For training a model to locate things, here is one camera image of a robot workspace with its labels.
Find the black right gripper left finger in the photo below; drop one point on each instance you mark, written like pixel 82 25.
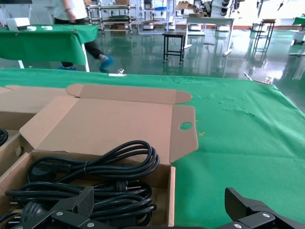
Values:
pixel 82 202

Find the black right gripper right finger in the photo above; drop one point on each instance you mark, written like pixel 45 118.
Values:
pixel 234 202

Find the white floor robot base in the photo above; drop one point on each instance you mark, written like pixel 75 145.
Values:
pixel 222 28
pixel 196 28
pixel 149 26

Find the cardboard box with round hole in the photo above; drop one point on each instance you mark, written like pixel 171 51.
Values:
pixel 107 124

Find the plain open cardboard box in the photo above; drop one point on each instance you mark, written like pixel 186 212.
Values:
pixel 23 102

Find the white box device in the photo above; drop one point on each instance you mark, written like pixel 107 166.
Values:
pixel 17 23

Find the green table cloth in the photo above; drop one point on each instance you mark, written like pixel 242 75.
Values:
pixel 238 148

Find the white metal cloth clamp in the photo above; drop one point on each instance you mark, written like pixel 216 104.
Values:
pixel 116 75

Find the green covered side table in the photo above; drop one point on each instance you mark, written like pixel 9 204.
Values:
pixel 47 45

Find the white round disc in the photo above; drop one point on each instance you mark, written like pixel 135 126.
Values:
pixel 47 28
pixel 31 28

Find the black square stool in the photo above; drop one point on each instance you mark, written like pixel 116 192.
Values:
pixel 174 34

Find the tall black metal stool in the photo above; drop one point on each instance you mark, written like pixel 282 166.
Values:
pixel 268 21

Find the metal shelving rack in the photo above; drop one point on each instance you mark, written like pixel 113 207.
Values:
pixel 116 20

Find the white long work table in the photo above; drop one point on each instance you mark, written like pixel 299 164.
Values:
pixel 209 18

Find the walking person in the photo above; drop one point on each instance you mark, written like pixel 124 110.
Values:
pixel 69 9

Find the green topped white table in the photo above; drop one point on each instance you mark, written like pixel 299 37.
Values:
pixel 300 20

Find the white shelving frame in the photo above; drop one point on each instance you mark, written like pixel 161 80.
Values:
pixel 170 16

